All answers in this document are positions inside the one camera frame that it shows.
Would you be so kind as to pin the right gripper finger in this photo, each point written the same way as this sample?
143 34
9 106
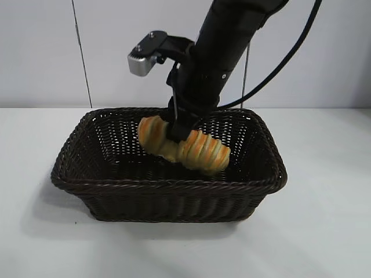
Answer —
171 111
182 128

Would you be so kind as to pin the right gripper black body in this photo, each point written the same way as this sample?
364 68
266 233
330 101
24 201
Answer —
200 87

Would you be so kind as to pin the long striped bread loaf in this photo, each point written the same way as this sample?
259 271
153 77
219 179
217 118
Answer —
203 150

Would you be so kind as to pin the dark brown woven basket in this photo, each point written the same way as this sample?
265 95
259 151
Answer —
145 199

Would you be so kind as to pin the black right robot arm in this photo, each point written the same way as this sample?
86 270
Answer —
232 26

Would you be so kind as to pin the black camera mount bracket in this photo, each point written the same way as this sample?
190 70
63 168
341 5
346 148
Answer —
178 43

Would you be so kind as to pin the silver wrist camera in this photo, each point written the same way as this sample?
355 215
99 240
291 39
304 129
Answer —
142 62

